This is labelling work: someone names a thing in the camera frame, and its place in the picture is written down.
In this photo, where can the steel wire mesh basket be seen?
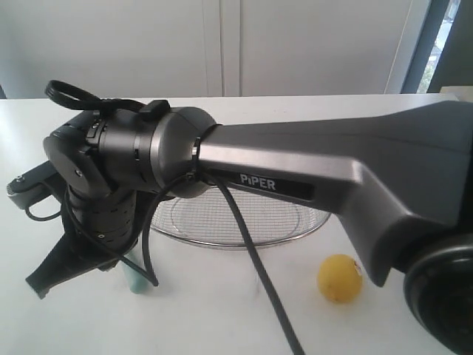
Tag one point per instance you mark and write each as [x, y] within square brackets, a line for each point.
[208, 221]

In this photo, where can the teal handled peeler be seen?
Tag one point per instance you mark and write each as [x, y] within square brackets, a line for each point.
[136, 282]

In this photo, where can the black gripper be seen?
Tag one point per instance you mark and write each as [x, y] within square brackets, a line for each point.
[73, 255]

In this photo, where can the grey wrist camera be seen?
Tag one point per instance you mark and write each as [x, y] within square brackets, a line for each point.
[36, 185]

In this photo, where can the yellow lemon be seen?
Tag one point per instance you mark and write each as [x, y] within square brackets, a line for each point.
[339, 279]

